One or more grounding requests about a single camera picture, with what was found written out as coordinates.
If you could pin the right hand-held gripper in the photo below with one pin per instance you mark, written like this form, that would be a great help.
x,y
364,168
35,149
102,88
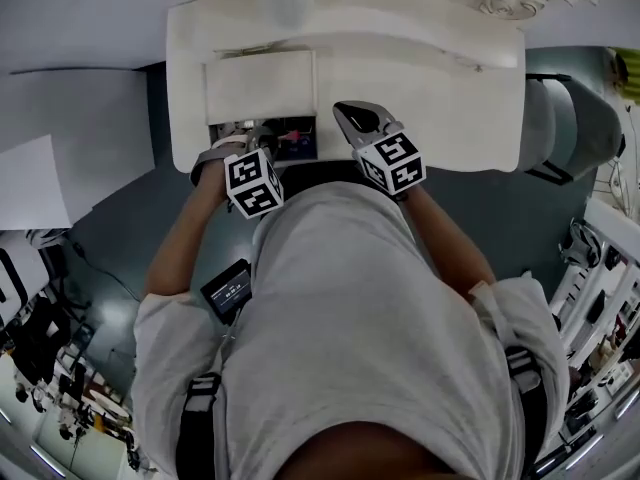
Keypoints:
x,y
395,153

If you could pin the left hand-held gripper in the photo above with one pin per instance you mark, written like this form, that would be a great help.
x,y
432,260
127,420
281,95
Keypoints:
x,y
250,183

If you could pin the small black-lined drawer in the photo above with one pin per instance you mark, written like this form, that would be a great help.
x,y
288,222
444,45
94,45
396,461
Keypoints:
x,y
305,148

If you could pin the white ornate dressing table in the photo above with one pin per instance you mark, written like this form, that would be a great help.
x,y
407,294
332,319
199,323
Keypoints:
x,y
450,108

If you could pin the person's left forearm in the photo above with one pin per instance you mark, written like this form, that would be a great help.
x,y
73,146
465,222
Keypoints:
x,y
180,248

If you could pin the person's right forearm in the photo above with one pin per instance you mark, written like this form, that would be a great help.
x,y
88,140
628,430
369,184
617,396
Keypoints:
x,y
450,248

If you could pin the white translucent vase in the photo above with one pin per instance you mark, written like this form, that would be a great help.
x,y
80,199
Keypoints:
x,y
285,0

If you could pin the black screen device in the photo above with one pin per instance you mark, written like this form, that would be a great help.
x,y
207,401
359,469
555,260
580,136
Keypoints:
x,y
227,290

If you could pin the person's grey shirt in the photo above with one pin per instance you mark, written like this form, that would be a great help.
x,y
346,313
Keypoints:
x,y
360,318

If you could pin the white cabinet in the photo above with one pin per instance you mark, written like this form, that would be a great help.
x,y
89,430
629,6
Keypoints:
x,y
30,188

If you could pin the grey backpack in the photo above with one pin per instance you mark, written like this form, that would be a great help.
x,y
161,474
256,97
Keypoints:
x,y
582,243

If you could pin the yellow-green stool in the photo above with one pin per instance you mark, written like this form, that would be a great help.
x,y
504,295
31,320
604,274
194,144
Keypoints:
x,y
625,73

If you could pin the white black machine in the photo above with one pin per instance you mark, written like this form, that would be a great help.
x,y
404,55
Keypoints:
x,y
15,278

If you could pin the white shelf unit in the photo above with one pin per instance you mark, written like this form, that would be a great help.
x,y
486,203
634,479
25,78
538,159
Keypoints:
x,y
595,318

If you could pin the person's chin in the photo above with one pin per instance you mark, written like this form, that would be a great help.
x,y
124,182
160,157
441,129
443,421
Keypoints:
x,y
370,455

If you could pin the grey chair with black frame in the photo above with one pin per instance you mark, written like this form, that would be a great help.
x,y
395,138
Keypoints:
x,y
575,118

